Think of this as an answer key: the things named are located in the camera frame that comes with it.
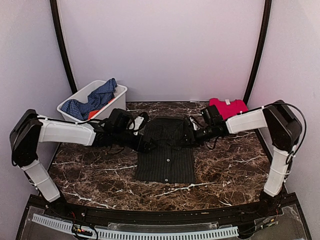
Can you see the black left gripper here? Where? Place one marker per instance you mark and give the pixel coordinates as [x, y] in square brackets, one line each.
[137, 146]

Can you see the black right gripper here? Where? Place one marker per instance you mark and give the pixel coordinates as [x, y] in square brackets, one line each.
[196, 139]

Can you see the black striped garment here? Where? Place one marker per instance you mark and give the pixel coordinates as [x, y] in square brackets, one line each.
[169, 162]

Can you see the red t-shirt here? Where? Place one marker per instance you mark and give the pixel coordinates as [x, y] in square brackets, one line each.
[227, 108]

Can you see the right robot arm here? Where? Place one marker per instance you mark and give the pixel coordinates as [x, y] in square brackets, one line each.
[287, 134]

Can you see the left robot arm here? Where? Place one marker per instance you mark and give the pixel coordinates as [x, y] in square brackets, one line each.
[33, 129]

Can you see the orange red garment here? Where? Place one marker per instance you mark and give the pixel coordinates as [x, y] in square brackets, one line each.
[102, 113]

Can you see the blue checkered garment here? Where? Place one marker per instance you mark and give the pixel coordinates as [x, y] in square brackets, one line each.
[96, 100]

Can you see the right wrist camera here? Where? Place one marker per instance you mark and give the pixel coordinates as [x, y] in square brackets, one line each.
[211, 115]

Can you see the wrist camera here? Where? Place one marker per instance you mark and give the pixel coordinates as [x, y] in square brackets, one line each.
[211, 115]
[121, 120]

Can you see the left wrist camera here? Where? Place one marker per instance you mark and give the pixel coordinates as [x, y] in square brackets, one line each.
[121, 120]

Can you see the black front rail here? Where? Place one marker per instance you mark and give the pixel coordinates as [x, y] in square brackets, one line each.
[239, 214]

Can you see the white slotted cable duct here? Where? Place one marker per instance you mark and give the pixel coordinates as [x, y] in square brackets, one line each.
[118, 231]

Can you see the black frame post right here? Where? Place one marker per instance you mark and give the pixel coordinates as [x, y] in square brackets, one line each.
[259, 50]

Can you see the black frame post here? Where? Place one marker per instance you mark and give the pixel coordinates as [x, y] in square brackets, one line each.
[259, 50]
[62, 46]

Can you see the black frame post left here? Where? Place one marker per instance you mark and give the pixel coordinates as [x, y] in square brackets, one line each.
[62, 46]

